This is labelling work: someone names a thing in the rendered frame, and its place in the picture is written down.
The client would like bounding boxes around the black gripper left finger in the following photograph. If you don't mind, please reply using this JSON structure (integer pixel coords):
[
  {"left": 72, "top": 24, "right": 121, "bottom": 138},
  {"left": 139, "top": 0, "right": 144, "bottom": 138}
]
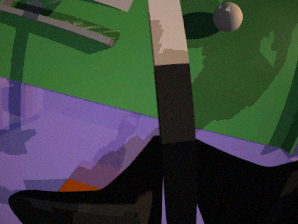
[{"left": 8, "top": 136, "right": 164, "bottom": 224}]

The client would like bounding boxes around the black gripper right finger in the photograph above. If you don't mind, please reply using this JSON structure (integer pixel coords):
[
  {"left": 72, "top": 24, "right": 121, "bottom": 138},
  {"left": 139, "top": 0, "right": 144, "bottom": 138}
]
[{"left": 196, "top": 139, "right": 298, "bottom": 224}]

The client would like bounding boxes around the green putting mat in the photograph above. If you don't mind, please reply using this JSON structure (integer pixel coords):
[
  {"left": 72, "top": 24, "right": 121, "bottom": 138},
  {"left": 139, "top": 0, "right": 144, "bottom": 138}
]
[{"left": 0, "top": 0, "right": 298, "bottom": 148}]

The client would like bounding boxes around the grey ball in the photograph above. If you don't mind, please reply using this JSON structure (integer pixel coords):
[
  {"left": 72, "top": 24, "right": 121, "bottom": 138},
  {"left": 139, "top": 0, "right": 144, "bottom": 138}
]
[{"left": 213, "top": 2, "right": 243, "bottom": 32}]

